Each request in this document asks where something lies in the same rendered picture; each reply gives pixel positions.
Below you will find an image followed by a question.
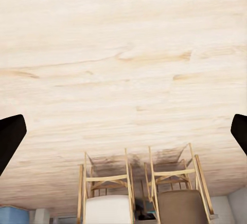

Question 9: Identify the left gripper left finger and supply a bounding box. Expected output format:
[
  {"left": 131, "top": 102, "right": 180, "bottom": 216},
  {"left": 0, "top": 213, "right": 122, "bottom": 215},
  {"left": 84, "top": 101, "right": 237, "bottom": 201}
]
[{"left": 0, "top": 114, "right": 27, "bottom": 175}]

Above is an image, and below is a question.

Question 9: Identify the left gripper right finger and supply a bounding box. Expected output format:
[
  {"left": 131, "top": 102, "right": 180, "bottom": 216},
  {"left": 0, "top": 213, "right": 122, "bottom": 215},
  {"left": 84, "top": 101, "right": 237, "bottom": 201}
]
[{"left": 231, "top": 114, "right": 247, "bottom": 155}]

